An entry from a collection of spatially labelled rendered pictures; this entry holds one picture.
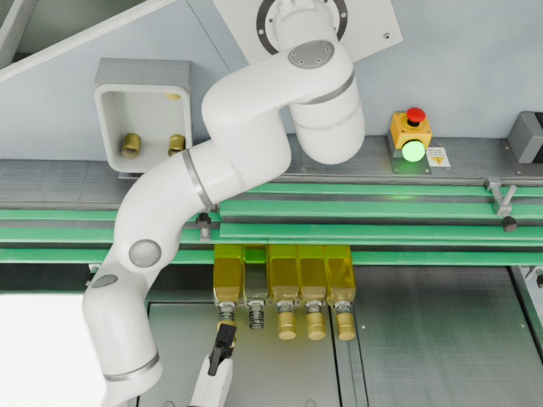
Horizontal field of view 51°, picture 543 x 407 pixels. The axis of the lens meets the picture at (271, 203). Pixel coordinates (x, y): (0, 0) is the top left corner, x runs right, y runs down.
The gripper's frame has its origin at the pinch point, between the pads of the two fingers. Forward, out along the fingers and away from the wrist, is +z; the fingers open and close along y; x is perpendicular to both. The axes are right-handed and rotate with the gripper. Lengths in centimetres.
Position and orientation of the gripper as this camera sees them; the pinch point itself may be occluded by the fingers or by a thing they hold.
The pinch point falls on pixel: (225, 340)
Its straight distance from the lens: 112.3
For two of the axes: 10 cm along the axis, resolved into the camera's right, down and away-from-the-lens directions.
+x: -9.7, -2.1, 1.0
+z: 2.2, -7.3, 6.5
